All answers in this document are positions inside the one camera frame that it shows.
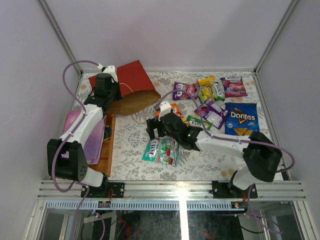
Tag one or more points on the yellow snack bag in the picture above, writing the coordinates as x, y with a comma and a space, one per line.
206, 81

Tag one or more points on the purple pink cloth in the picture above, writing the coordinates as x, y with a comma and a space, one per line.
92, 140

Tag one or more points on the wooden tray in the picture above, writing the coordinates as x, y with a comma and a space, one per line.
105, 161

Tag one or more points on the yellow green candy bag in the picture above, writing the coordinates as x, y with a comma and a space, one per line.
196, 122

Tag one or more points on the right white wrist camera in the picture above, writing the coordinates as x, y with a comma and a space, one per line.
164, 109

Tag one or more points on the teal candy bag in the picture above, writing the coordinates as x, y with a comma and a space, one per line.
163, 151

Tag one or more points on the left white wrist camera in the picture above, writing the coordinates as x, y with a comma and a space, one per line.
111, 69

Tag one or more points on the orange candy bag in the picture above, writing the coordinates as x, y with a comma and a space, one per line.
175, 109

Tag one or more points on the blue silver chips bag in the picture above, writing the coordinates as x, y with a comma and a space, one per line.
242, 119

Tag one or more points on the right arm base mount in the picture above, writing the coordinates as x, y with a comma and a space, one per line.
224, 190

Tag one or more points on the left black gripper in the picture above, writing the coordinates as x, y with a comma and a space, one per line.
116, 91

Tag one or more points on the red paper bag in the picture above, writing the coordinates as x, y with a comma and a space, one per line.
137, 90

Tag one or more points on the purple candy bag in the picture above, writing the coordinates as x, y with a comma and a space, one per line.
185, 91
212, 112
233, 87

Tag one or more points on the aluminium front rail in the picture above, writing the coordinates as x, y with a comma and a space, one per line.
278, 190

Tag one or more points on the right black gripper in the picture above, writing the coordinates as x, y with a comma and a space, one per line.
152, 124

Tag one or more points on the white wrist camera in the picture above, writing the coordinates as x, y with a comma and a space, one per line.
111, 69
164, 109

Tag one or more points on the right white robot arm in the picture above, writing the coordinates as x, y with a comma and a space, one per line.
260, 155

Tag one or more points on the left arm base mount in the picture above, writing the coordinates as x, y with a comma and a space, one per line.
112, 190

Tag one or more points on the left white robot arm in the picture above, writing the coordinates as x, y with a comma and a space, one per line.
66, 157

